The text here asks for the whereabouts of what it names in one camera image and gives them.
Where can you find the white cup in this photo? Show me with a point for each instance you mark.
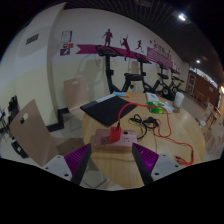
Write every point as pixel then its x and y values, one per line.
pixel 178 99

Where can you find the group of black exercise bikes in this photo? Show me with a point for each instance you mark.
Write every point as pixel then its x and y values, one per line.
pixel 133 77

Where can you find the group of small wall posters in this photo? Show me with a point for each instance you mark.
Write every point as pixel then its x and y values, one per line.
pixel 66 36

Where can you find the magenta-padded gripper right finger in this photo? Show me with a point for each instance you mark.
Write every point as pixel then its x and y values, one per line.
pixel 165 166

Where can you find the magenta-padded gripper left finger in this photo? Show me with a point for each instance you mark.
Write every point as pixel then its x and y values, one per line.
pixel 60 166

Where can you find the white booklet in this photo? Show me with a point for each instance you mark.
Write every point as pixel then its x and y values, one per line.
pixel 152 96

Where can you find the pink power strip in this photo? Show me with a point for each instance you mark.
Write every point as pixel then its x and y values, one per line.
pixel 128 138

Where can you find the brown coaster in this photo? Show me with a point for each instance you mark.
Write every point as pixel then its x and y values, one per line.
pixel 176 110

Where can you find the grey wall vent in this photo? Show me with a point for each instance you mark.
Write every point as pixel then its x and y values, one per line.
pixel 32 39

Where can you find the round ceiling light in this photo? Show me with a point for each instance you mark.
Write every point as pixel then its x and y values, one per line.
pixel 198 61
pixel 181 16

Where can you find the blue and orange tube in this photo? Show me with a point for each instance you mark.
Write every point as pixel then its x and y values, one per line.
pixel 120 94

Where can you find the black equipment pile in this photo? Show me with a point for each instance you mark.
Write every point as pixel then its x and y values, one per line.
pixel 13 106

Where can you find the green wet wipes pack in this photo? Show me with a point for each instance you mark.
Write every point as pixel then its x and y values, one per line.
pixel 154 111

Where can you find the black desk mat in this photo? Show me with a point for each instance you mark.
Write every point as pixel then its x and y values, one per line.
pixel 106 110

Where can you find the group of wooden chairs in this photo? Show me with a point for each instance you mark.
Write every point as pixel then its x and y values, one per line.
pixel 208 111

